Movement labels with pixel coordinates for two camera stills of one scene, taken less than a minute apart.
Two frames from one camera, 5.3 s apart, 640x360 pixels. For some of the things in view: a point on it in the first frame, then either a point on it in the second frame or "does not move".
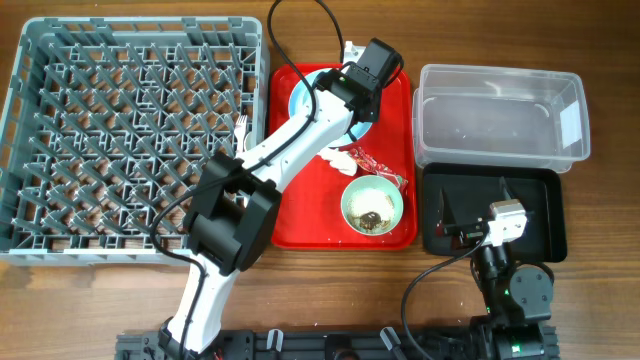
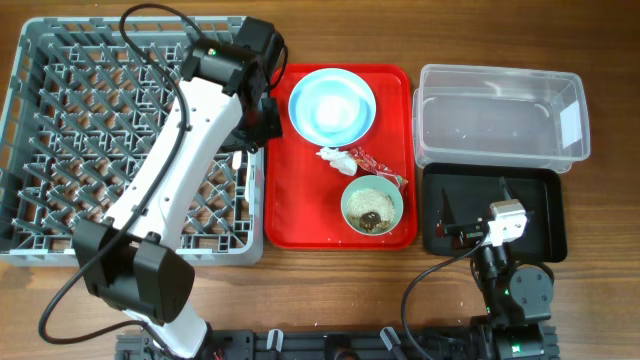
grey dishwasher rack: x=107 y=123 does not move
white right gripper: x=449 y=225 does not move
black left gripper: x=377 y=98 → x=273 y=127
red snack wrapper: x=365 y=162 does not move
